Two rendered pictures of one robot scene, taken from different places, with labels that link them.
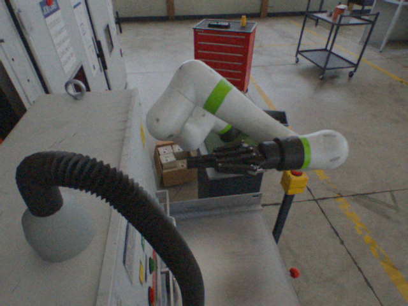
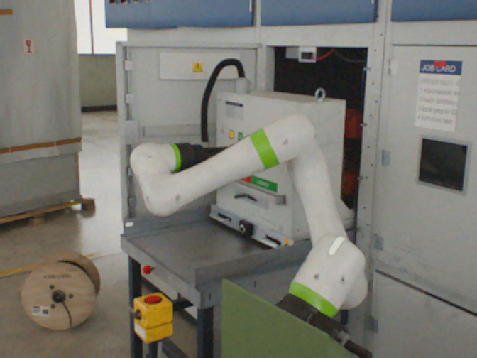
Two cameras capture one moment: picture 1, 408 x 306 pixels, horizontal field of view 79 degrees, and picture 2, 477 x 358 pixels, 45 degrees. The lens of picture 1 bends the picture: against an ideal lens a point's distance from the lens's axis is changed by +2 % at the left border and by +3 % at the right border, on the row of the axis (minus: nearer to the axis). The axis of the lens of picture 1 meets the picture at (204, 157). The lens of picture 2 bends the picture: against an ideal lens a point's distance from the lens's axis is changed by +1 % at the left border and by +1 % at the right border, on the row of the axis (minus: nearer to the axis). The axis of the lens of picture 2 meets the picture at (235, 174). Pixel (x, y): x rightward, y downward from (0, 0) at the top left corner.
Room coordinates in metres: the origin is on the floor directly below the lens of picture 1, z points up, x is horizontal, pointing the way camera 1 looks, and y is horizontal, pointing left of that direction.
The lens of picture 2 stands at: (2.15, -0.82, 1.58)
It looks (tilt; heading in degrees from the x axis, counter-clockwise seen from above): 13 degrees down; 154
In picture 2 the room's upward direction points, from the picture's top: 1 degrees clockwise
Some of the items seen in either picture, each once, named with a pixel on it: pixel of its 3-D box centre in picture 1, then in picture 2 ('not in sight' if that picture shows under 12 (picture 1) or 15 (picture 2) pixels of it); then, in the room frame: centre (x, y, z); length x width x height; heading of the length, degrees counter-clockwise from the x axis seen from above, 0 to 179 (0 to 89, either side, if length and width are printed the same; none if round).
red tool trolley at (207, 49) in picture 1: (224, 60); not in sight; (3.33, -0.26, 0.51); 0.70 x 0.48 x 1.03; 72
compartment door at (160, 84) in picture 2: not in sight; (192, 131); (-0.09, 0.05, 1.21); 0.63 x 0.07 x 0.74; 87
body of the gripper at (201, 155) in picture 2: (258, 156); (202, 155); (0.50, -0.14, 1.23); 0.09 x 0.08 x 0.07; 98
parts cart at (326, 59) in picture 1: (330, 40); not in sight; (4.35, -2.07, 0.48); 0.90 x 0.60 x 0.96; 12
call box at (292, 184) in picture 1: (293, 180); (152, 317); (0.78, -0.40, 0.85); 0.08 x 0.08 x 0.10; 8
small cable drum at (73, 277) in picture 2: not in sight; (62, 289); (-0.98, -0.40, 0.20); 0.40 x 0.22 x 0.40; 70
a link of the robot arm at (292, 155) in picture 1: (284, 154); (182, 158); (0.51, -0.22, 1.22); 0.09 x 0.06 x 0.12; 8
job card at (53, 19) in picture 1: (60, 35); (436, 95); (0.87, 0.47, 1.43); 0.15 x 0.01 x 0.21; 8
